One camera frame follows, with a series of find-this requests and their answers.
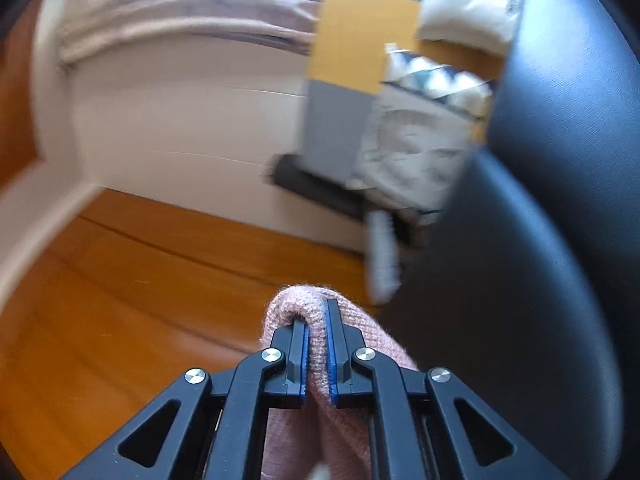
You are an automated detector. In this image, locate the black rolled mat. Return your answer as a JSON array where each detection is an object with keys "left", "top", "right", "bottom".
[{"left": 265, "top": 154, "right": 436, "bottom": 246}]

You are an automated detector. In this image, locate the tiger print cushion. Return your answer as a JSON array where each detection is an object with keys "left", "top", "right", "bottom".
[{"left": 350, "top": 45, "right": 496, "bottom": 211}]

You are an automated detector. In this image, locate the pink knitted sweater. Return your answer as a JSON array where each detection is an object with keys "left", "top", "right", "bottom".
[{"left": 260, "top": 287, "right": 421, "bottom": 480}]

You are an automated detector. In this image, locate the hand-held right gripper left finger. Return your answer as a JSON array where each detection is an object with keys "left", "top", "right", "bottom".
[{"left": 60, "top": 320, "right": 308, "bottom": 480}]

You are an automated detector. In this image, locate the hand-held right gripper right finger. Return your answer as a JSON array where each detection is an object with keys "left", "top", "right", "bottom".
[{"left": 325, "top": 299, "right": 571, "bottom": 480}]

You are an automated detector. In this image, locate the pink patterned curtain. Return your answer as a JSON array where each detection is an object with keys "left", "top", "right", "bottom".
[{"left": 57, "top": 0, "right": 326, "bottom": 63}]

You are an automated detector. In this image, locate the grey yellow blue sofa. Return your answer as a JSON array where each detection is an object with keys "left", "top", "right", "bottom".
[{"left": 300, "top": 0, "right": 531, "bottom": 306}]

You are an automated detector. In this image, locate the deer print cushion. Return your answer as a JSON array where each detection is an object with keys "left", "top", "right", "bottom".
[{"left": 415, "top": 0, "right": 528, "bottom": 56}]

